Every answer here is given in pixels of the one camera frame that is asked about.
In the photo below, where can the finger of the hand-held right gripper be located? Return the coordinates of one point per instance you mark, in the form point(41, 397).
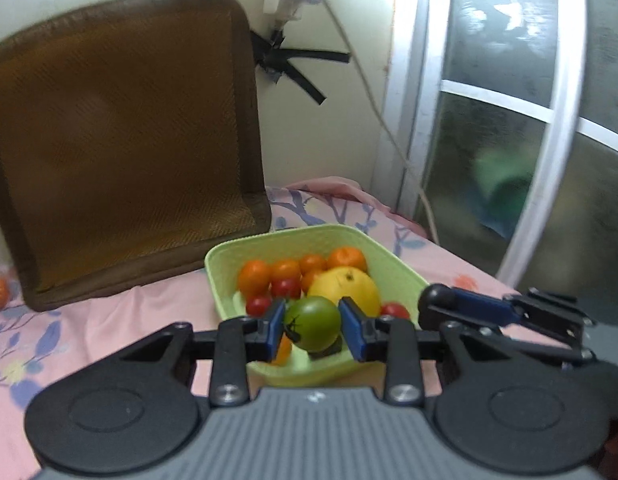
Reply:
point(481, 305)
point(549, 347)

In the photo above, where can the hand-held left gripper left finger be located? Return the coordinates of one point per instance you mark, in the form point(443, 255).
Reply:
point(275, 332)

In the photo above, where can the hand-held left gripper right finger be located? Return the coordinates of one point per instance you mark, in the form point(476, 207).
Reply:
point(353, 330)

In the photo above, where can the small red tomato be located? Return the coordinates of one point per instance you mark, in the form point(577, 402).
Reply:
point(258, 305)

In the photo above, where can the green tomato with dark stem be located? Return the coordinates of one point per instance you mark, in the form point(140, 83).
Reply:
point(314, 322)

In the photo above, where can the yellow lemon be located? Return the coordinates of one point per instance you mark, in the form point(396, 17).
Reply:
point(345, 290)

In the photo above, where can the light green plastic basket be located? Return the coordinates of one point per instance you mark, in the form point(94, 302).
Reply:
point(229, 260)

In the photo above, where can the green object behind glass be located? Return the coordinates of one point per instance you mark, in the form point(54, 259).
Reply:
point(504, 182)

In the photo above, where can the pink floral bedsheet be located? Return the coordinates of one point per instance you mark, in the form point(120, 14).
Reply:
point(139, 310)

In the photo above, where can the brown woven seat cushion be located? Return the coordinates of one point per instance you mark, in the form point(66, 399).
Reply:
point(114, 135)

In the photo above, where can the white framed frosted window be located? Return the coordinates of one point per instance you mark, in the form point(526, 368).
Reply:
point(489, 35)

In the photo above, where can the black tape strips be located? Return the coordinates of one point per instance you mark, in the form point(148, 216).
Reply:
point(299, 60)

